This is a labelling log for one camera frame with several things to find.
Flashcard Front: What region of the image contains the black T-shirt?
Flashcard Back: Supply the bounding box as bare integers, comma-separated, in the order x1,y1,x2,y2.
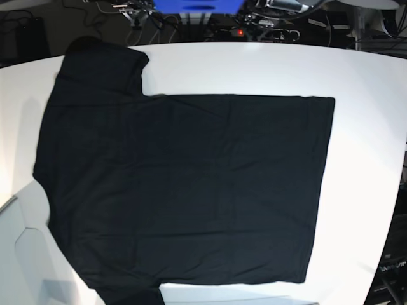
33,37,335,304

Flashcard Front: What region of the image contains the black power strip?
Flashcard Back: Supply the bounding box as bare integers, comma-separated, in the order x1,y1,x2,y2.
204,27,300,43

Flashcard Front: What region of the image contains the blue plastic bin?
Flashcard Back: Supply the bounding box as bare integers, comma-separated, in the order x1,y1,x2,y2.
153,0,245,14

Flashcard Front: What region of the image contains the black equipment rack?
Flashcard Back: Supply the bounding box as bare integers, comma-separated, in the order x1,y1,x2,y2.
365,184,406,304

